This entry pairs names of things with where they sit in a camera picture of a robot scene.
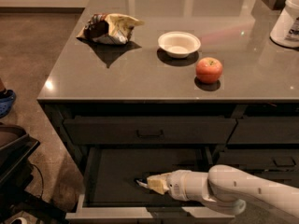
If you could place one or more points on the crumpled chip bag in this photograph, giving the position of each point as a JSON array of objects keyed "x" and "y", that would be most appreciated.
[{"x": 109, "y": 29}]

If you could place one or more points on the white plastic canister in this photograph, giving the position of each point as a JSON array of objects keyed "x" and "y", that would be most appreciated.
[{"x": 286, "y": 30}]

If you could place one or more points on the blue croc shoe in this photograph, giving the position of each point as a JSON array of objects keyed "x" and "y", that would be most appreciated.
[{"x": 7, "y": 103}]

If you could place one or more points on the open middle drawer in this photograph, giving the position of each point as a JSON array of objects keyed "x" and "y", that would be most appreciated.
[{"x": 116, "y": 188}]

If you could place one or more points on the right middle drawer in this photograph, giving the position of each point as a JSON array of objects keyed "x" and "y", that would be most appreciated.
[{"x": 261, "y": 159}]

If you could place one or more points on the blue rxbar blueberry wrapper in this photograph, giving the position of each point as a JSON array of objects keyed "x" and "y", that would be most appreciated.
[{"x": 142, "y": 183}]

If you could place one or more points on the red apple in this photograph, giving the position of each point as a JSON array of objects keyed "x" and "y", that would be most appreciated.
[{"x": 208, "y": 70}]

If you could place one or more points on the white paper bowl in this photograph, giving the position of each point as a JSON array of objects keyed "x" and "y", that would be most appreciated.
[{"x": 179, "y": 45}]

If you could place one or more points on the right top drawer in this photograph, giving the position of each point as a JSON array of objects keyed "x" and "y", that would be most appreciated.
[{"x": 269, "y": 130}]

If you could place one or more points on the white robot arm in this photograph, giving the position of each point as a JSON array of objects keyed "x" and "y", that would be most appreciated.
[{"x": 227, "y": 190}]

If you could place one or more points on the right bottom drawer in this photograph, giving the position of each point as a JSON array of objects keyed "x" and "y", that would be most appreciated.
[{"x": 286, "y": 178}]

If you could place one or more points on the closed top drawer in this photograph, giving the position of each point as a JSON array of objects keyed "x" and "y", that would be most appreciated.
[{"x": 148, "y": 130}]

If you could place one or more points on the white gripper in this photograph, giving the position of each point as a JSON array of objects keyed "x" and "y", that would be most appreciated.
[{"x": 176, "y": 184}]

